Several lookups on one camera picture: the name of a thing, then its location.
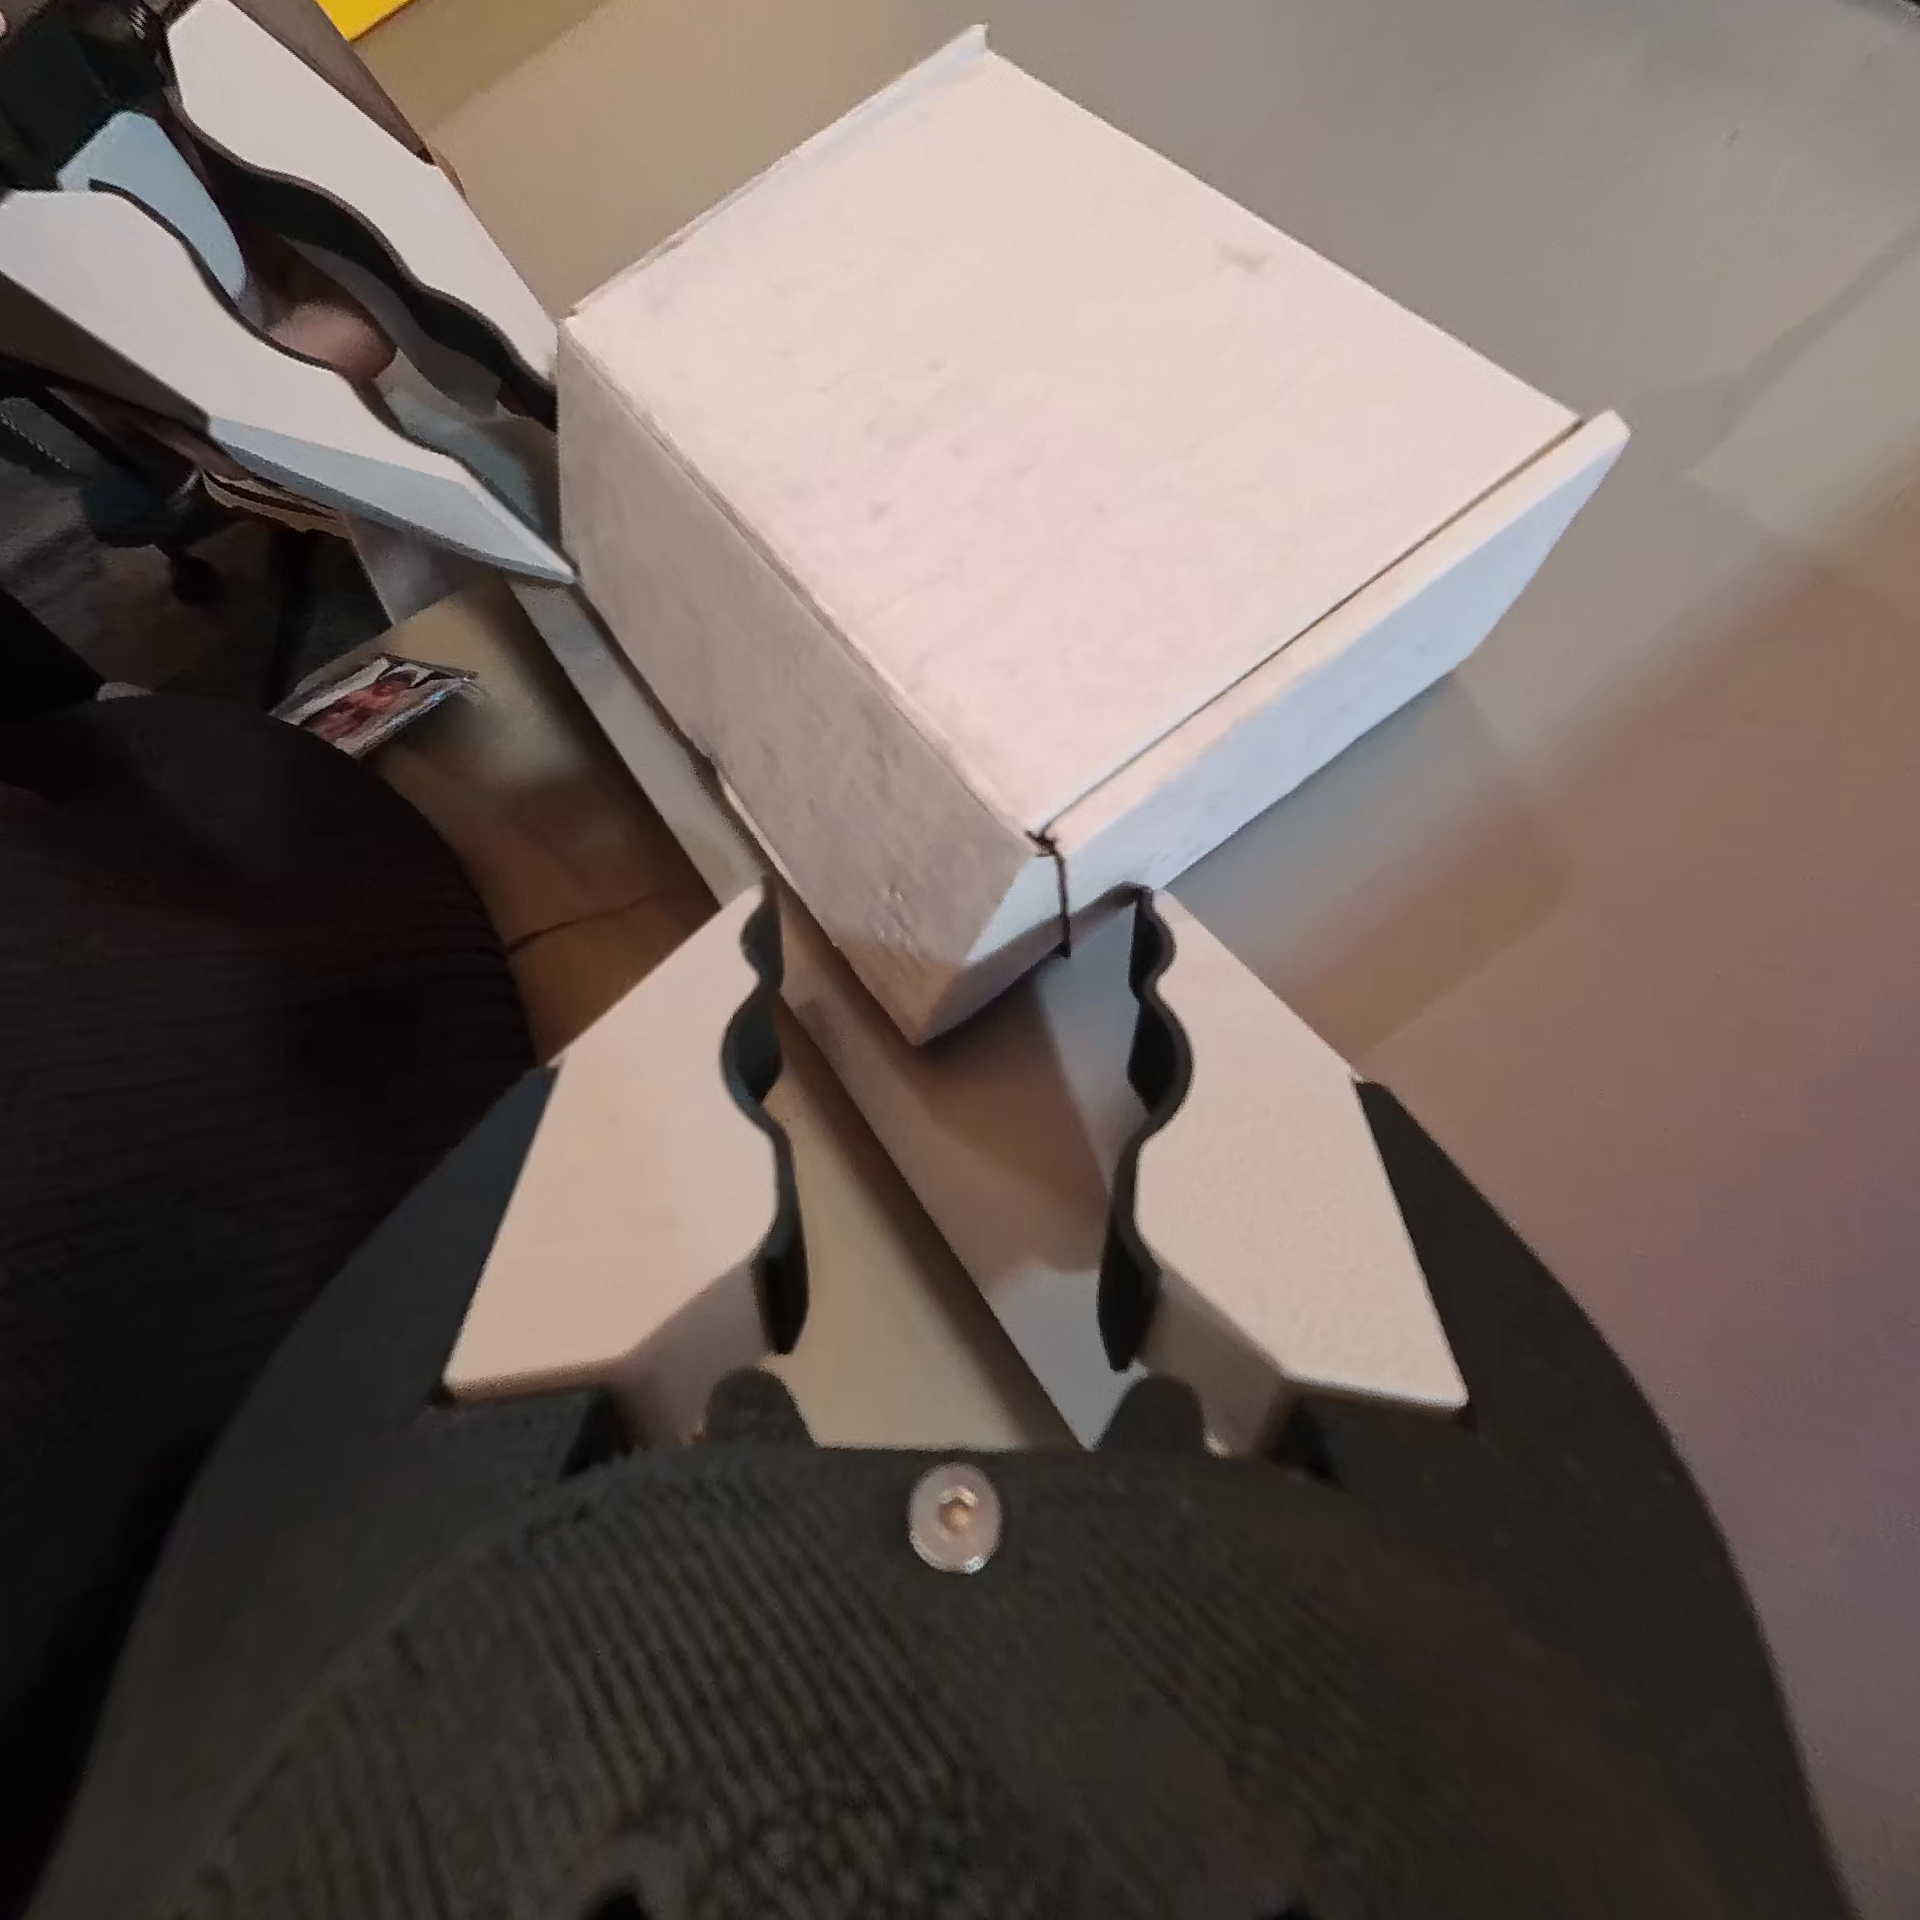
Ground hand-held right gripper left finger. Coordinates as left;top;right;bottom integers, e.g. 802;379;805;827
438;883;811;1404

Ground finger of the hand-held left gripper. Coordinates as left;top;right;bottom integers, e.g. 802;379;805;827
168;0;561;396
0;118;581;586

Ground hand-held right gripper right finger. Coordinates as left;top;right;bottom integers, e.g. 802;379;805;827
1094;888;1470;1457

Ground white mailer box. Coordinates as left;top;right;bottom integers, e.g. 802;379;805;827
555;27;1633;1047

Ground grey desk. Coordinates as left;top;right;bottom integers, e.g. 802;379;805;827
353;0;1920;1920

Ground person's left hand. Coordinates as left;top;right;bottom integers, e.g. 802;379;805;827
277;292;401;378

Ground person's beige trousers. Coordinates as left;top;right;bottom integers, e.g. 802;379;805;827
376;576;725;1051

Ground red and blue printed item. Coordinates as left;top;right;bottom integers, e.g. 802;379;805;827
270;656;482;752

